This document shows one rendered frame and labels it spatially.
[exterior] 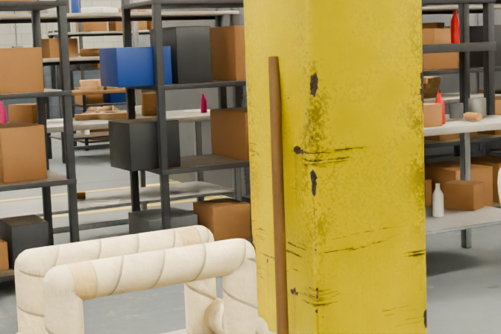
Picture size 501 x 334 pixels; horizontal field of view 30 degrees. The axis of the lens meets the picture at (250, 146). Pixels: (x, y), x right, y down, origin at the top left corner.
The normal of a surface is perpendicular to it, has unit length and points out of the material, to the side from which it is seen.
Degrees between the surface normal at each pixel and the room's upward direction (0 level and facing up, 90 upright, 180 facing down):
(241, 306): 90
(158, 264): 62
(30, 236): 90
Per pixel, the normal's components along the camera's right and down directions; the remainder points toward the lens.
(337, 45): 0.46, 0.07
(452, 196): -0.60, 0.11
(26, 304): -0.24, 0.11
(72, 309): 0.64, 0.06
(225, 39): -0.87, 0.08
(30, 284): 0.07, 0.11
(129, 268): 0.43, -0.40
